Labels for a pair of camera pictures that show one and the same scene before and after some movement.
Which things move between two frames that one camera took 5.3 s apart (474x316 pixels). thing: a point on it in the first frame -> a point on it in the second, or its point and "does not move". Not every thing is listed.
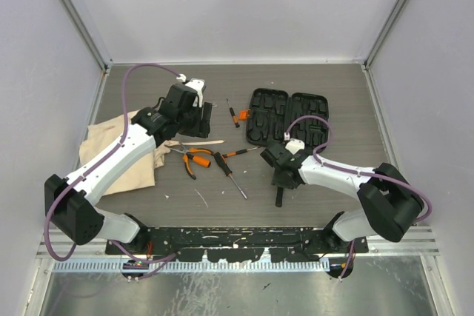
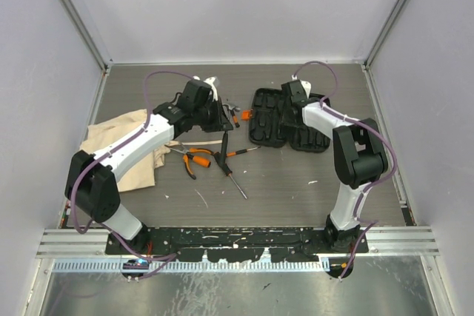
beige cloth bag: x=99 y=137 does not move
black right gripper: x=278 y=181 -> x=285 y=120
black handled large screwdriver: x=228 y=172 does not move
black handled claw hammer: x=279 y=197 -> x=234 y=117
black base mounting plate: x=244 y=243 does not move
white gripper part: x=295 y=144 -> x=306 y=85
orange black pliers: x=185 y=158 does not move
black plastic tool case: x=273 y=116 does not move
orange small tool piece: x=243 y=115 does not move
